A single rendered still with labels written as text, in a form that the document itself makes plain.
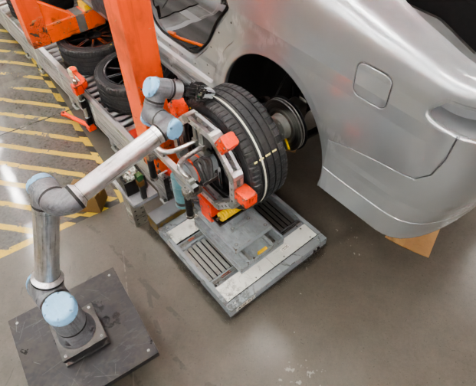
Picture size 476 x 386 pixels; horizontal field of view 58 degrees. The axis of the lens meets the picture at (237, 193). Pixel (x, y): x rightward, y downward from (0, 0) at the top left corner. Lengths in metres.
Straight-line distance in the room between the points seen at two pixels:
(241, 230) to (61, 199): 1.30
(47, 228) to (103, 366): 0.77
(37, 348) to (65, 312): 0.42
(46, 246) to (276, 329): 1.38
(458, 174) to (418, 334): 1.28
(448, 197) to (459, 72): 0.54
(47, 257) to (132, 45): 1.06
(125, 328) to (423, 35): 1.92
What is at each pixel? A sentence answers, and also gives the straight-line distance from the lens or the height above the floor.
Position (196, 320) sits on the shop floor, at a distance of 2.73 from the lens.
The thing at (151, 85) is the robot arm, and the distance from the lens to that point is 1.96.
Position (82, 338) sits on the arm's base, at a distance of 2.35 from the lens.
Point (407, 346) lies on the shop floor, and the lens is 2.80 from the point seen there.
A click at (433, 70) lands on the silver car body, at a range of 1.65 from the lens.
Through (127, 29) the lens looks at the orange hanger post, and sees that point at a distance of 2.17.
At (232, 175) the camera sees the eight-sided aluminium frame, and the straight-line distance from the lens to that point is 2.05.
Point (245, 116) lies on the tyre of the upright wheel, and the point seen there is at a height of 1.15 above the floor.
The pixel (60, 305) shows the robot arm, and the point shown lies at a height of 0.64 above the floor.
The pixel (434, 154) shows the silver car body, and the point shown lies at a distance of 1.78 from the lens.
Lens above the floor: 2.46
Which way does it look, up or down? 49 degrees down
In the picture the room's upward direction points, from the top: 2 degrees counter-clockwise
